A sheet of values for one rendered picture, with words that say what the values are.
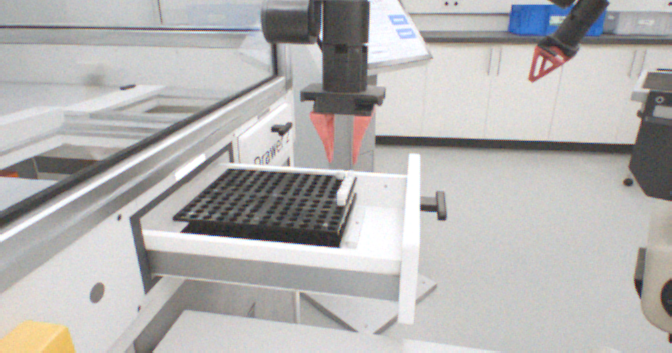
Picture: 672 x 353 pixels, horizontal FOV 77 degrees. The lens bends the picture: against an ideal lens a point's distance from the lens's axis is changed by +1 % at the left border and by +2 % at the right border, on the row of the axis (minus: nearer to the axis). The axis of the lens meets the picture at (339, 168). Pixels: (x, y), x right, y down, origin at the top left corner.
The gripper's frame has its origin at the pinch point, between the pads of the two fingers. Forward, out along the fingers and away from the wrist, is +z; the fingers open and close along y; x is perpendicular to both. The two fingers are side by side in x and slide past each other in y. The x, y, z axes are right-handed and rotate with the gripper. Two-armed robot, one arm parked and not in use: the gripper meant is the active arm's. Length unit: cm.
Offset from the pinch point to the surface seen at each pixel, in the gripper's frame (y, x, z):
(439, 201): 13.4, 0.7, 5.7
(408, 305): 10.0, -13.4, 12.3
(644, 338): 100, 90, 94
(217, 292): -24.0, 6.8, 30.9
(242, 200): -14.2, -1.6, 7.3
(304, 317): -27, 77, 96
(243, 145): -21.9, 17.9, 5.7
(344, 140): -15, 93, 27
